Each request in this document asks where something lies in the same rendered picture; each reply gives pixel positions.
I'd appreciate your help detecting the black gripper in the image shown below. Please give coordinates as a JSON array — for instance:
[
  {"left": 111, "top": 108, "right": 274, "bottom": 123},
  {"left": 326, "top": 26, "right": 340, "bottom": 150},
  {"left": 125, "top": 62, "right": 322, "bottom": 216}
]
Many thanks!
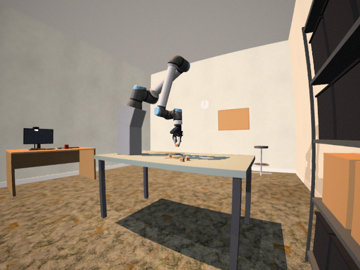
[{"left": 173, "top": 125, "right": 183, "bottom": 147}]

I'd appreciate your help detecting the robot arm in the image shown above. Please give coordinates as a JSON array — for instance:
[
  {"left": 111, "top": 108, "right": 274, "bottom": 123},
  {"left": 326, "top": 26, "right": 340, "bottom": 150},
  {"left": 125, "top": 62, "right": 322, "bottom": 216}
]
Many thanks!
[{"left": 127, "top": 56, "right": 190, "bottom": 125}]

